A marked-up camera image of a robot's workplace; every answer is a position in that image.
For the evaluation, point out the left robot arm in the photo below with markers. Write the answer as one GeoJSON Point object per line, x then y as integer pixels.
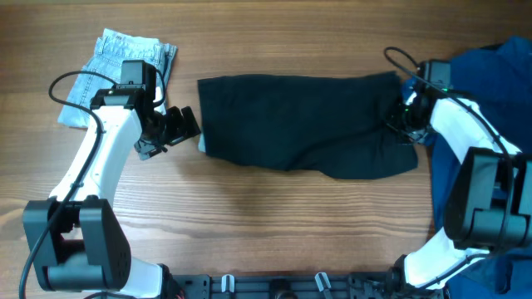
{"type": "Point", "coordinates": [76, 242]}

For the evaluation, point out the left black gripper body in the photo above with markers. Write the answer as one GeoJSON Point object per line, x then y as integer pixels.
{"type": "Point", "coordinates": [169, 128]}

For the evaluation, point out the blue short-sleeve shirt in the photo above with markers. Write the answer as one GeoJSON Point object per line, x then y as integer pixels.
{"type": "Point", "coordinates": [498, 79]}

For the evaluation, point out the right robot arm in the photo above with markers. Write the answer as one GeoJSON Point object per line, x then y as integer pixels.
{"type": "Point", "coordinates": [488, 210]}

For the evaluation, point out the folded light blue jeans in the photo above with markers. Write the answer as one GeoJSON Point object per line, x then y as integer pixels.
{"type": "Point", "coordinates": [111, 49]}

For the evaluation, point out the black shorts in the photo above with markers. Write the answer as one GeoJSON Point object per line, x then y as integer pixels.
{"type": "Point", "coordinates": [336, 126]}

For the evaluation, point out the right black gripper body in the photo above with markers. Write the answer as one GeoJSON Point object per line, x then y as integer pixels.
{"type": "Point", "coordinates": [403, 121]}

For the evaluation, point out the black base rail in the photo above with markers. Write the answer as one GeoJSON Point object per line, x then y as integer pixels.
{"type": "Point", "coordinates": [319, 286]}

